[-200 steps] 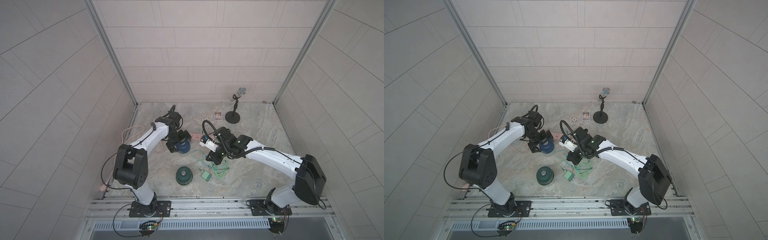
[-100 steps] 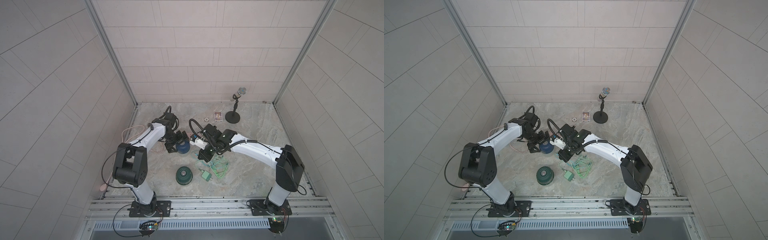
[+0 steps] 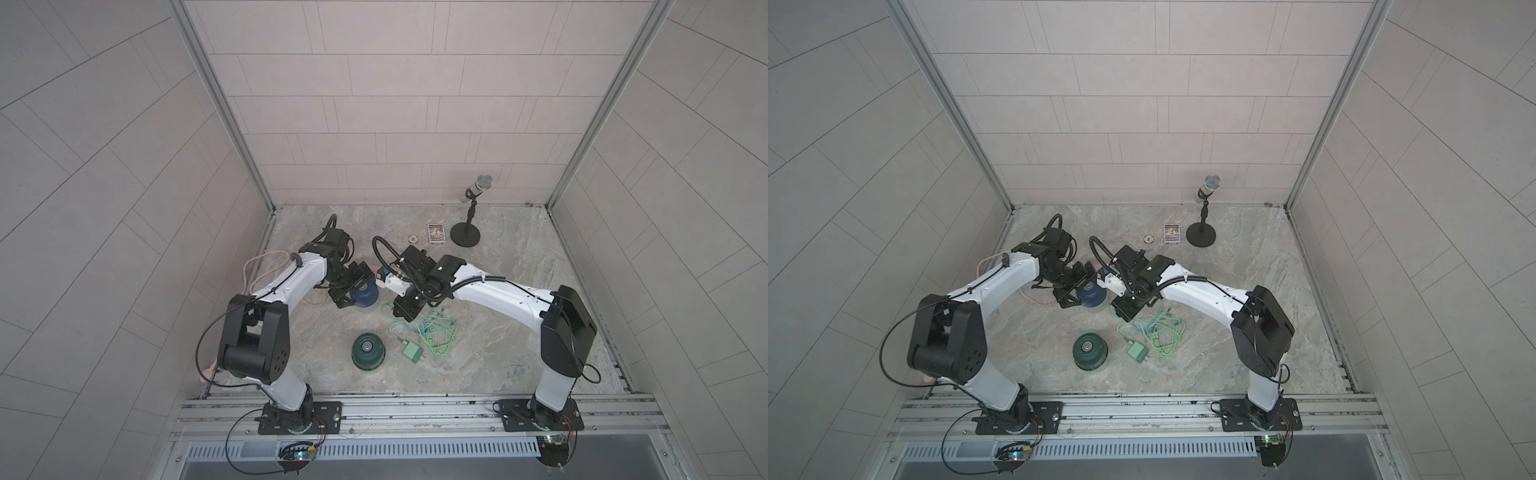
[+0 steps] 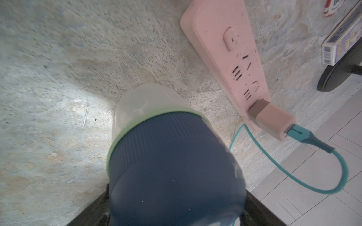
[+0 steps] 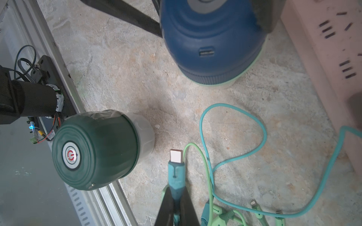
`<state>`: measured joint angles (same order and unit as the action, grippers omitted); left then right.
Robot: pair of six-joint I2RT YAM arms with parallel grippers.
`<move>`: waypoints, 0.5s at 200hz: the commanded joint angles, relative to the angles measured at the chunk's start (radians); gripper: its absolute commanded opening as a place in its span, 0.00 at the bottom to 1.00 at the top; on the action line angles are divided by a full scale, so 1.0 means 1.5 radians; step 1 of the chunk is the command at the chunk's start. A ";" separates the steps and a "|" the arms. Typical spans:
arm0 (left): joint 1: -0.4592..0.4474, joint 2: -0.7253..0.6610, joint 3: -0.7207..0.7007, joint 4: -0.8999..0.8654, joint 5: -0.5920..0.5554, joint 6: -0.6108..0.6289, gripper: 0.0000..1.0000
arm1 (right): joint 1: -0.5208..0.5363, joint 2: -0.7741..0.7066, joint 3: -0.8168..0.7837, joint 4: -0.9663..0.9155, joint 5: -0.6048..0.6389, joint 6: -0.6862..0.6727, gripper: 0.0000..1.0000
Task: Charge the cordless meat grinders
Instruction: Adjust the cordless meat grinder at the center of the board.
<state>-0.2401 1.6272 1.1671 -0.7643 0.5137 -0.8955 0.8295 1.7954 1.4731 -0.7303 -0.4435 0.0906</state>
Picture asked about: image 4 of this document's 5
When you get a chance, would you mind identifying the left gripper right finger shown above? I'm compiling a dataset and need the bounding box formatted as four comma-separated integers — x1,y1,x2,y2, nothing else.
240,191,287,226

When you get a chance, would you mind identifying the teal charging cable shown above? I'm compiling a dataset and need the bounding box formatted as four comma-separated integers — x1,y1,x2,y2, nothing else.
228,123,349,226

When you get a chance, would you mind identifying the pink USB charger adapter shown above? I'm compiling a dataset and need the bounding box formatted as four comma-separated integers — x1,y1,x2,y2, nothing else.
248,99,297,141

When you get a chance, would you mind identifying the small playing card box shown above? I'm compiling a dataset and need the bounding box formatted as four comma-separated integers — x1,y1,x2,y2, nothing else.
322,1,362,66

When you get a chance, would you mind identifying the pink power strip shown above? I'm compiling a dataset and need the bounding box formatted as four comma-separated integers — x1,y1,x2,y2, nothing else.
181,0,271,132

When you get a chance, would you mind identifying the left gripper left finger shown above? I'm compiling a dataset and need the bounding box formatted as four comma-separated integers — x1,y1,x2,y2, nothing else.
67,185,110,226

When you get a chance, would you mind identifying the blue cordless meat grinder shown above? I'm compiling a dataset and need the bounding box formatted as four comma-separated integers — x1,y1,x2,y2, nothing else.
106,84,247,226

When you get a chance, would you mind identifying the black microphone stand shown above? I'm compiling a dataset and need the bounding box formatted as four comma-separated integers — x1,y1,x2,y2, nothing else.
317,38,362,92

